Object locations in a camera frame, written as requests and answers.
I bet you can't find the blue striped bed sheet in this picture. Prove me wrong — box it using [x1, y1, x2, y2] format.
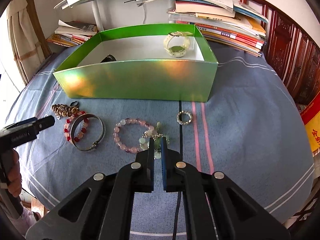
[6, 44, 314, 239]

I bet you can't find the large stack of books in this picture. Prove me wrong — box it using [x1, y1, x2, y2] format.
[168, 0, 268, 57]

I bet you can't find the white power cable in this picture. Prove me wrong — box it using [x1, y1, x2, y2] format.
[138, 0, 148, 25]

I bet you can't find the beige curtain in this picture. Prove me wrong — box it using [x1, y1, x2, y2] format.
[6, 0, 52, 84]

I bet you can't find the silver metal bangle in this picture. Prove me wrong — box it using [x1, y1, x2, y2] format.
[70, 113, 105, 152]

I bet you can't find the black wrist watch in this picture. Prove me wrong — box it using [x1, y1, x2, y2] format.
[101, 54, 116, 63]

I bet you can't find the person's left hand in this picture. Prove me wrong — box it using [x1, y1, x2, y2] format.
[8, 150, 22, 198]

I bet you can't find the red and yellow bag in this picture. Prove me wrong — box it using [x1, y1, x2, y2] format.
[300, 93, 320, 156]

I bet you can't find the white wrist watch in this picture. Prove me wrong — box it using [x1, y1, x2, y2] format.
[163, 31, 192, 58]

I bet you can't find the pink bead bracelet with charms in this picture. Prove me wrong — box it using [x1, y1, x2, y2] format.
[113, 117, 171, 160]

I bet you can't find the red and pink bead bracelet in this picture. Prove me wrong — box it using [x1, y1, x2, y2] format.
[63, 110, 90, 143]

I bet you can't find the red wooden headboard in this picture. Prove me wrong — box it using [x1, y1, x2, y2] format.
[240, 0, 319, 105]

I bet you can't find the brown wooden bead bracelet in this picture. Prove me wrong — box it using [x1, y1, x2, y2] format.
[51, 101, 80, 119]

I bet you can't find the small stack of books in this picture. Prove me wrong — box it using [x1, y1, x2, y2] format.
[47, 20, 98, 48]

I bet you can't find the green cardboard box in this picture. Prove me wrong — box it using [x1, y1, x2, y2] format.
[54, 23, 218, 102]

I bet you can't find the small crystal ring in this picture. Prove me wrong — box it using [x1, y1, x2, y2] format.
[176, 109, 193, 126]

